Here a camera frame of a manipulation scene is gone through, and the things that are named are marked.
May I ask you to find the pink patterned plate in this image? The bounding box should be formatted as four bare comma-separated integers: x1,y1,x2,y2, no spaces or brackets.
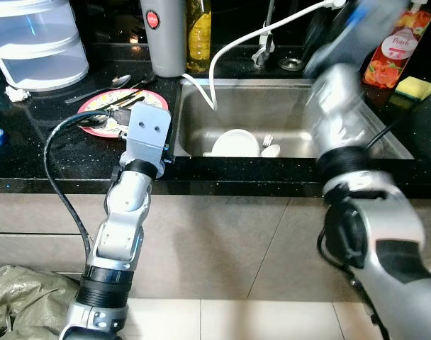
77,89,169,138

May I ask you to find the white bowl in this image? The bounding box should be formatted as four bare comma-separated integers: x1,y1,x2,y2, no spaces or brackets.
211,129,261,159

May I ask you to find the metal spoon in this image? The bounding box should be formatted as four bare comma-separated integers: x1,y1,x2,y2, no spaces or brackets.
65,74,132,105

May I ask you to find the white ceramic spoon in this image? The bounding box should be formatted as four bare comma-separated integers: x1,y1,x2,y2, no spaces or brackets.
261,144,282,159

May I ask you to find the grey thermos flask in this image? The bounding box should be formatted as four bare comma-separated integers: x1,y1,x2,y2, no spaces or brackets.
140,0,189,78

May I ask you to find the stainless steel sink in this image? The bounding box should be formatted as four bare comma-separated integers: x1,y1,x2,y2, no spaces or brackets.
174,76,415,161

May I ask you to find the yellow oil bottle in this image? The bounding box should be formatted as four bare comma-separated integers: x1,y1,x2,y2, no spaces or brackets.
185,0,213,74

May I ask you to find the chrome sink faucet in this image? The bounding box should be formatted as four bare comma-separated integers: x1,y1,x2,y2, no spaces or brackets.
251,0,277,69

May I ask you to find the round metal counter fitting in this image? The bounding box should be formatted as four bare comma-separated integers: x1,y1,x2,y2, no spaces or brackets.
279,57,304,72

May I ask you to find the crumpled white tissue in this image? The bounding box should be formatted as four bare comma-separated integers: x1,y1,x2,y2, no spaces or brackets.
4,86,29,103

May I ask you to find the clear plastic drawer unit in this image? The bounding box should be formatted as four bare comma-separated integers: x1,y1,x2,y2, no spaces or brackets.
0,0,90,92

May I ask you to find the yellow green sponge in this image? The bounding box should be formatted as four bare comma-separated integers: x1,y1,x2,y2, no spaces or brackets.
394,76,431,101

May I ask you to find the olive woven sack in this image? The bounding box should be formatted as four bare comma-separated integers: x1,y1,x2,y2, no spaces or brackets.
0,265,83,340

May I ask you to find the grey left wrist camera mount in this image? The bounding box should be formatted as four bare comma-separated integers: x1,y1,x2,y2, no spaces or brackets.
118,101,172,168

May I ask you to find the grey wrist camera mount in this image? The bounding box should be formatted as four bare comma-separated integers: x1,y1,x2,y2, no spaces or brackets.
118,101,172,168
304,0,411,80

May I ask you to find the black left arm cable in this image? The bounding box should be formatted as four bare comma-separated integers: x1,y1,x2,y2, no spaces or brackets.
45,110,124,264

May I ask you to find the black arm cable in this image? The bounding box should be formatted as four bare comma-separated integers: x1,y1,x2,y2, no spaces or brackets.
364,106,415,154
45,110,124,264

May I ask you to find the white flexible hose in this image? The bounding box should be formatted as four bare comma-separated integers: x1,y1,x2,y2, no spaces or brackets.
208,0,348,111

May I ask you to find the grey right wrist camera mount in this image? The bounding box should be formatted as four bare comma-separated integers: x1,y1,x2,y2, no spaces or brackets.
304,0,411,80

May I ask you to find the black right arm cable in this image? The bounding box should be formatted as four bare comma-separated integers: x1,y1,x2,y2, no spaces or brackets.
364,106,415,154

